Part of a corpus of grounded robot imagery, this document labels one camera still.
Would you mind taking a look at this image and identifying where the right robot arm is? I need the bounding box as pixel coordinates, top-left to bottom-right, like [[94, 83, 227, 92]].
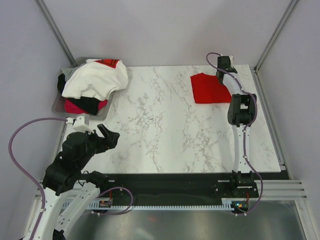
[[216, 66, 260, 198]]

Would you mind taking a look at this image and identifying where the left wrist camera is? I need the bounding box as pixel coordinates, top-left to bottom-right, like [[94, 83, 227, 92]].
[[65, 113, 94, 134]]

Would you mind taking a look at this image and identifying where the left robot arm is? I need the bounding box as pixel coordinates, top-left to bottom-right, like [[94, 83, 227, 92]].
[[25, 124, 120, 240]]

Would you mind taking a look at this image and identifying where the clear plastic bin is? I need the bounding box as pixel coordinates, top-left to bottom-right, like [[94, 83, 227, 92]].
[[51, 56, 116, 121]]

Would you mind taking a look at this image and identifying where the grey t-shirt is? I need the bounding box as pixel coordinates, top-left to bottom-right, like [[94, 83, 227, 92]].
[[61, 66, 81, 82]]

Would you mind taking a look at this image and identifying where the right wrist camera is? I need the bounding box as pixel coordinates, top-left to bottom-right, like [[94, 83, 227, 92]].
[[217, 55, 234, 70]]

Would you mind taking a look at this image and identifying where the white cable duct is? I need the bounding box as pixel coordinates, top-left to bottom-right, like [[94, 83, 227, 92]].
[[62, 197, 247, 211]]

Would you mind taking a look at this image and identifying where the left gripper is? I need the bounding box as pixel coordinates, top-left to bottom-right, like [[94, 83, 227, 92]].
[[77, 123, 120, 168]]

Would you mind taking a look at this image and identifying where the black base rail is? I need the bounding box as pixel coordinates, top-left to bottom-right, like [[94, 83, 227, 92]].
[[101, 173, 263, 206]]

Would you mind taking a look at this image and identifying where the left aluminium frame post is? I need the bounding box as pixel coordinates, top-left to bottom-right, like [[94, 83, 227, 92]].
[[34, 0, 77, 67]]

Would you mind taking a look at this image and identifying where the aluminium frame post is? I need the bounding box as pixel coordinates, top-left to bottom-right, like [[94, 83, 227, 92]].
[[34, 0, 77, 67], [253, 0, 300, 73]]

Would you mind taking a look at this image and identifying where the right aluminium frame post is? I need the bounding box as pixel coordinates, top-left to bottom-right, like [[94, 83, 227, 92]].
[[253, 0, 300, 73]]

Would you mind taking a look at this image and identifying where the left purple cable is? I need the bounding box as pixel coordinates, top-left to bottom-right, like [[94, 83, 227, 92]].
[[8, 117, 133, 240]]

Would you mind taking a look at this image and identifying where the black t-shirt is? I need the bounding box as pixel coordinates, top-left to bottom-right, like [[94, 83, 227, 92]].
[[57, 73, 100, 116]]

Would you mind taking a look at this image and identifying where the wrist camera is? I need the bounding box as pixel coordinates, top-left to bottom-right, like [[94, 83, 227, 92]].
[[65, 113, 94, 134], [217, 55, 234, 70]]

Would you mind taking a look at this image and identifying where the pink t-shirt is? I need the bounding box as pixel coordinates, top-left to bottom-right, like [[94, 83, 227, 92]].
[[64, 97, 108, 116]]

